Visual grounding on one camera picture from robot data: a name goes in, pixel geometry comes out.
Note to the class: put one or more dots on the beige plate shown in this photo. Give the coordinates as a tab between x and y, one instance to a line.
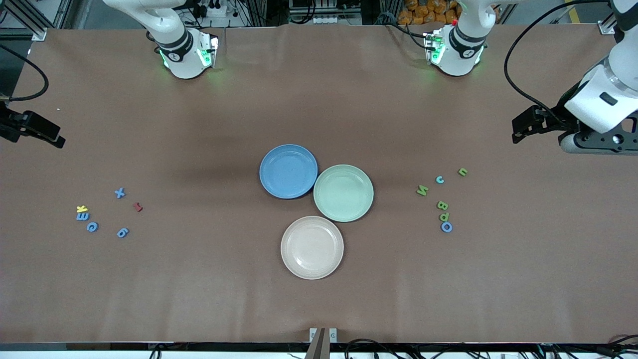
311	248

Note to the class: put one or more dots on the green capital letter N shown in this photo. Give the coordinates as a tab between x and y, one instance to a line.
422	190

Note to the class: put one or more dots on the blue small letter g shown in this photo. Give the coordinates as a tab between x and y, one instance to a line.
126	231

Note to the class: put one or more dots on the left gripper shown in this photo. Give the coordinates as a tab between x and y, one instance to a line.
557	121

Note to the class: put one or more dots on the blue letter O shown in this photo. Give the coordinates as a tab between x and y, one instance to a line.
442	227

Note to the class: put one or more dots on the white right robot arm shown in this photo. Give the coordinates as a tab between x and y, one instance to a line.
182	55

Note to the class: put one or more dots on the metal table edge bracket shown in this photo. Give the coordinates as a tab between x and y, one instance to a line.
333	335

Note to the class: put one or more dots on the green letter P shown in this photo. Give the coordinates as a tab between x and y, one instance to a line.
443	217

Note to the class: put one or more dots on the white power strip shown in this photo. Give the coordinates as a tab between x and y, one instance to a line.
329	20
214	10

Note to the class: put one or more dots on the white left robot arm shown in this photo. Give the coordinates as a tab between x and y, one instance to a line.
463	50

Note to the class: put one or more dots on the green letter B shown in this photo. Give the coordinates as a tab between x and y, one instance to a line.
442	205

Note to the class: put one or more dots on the green plate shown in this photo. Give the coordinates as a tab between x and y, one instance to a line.
344	193

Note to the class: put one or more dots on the grey camera pole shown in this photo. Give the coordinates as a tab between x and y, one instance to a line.
316	349

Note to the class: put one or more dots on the blue letter m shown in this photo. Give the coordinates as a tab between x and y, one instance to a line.
82	217

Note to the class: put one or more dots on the aluminium frame profile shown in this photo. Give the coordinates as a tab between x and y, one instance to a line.
605	27
39	34

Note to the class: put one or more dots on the blue plate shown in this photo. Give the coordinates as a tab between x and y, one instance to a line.
286	172

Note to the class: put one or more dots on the blue letter x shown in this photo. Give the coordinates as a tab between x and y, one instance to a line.
119	193

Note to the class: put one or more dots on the blue capital letter G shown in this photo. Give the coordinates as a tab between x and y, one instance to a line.
88	228

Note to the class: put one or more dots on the bag of orange items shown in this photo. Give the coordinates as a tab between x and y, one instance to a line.
423	12

